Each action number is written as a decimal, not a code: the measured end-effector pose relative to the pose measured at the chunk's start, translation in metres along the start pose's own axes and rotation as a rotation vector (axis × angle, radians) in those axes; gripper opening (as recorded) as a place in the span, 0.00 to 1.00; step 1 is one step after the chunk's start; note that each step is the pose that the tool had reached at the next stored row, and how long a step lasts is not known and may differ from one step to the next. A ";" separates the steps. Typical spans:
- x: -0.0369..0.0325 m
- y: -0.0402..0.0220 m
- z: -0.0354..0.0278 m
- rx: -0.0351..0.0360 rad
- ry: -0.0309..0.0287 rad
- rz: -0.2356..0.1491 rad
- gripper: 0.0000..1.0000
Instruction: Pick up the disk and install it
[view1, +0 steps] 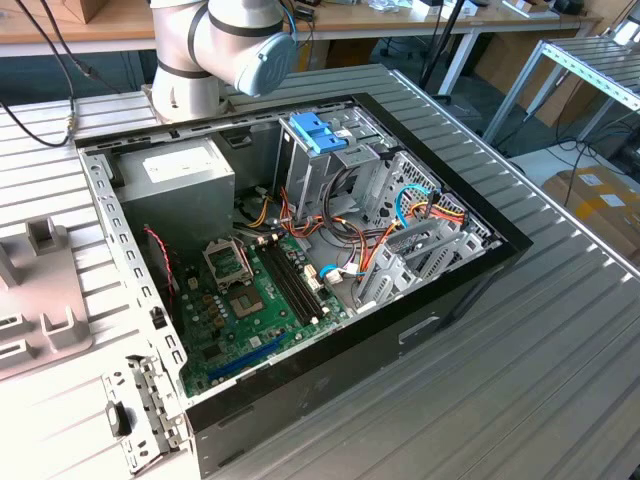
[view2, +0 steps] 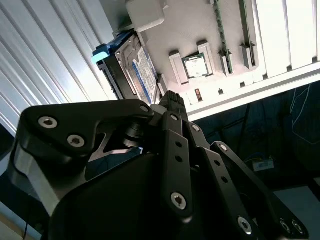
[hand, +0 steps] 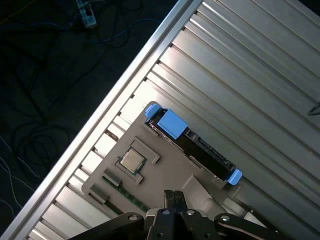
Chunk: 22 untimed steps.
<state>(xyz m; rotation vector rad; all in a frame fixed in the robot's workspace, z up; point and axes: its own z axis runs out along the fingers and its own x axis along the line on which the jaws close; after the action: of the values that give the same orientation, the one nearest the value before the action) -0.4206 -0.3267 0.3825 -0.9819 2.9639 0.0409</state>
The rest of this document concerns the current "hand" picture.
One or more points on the pale floor adapter box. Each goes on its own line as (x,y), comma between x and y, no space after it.
(88,20)

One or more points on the grey parts rack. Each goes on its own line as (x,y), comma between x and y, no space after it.
(175,165)

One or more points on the silver CPU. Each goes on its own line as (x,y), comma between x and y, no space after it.
(132,160)

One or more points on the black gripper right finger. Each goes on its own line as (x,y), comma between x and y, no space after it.
(180,200)

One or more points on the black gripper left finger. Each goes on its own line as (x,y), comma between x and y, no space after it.
(169,200)

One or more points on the green RAM stick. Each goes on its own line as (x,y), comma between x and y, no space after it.
(135,200)

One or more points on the hard disk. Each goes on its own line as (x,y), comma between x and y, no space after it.
(172,123)

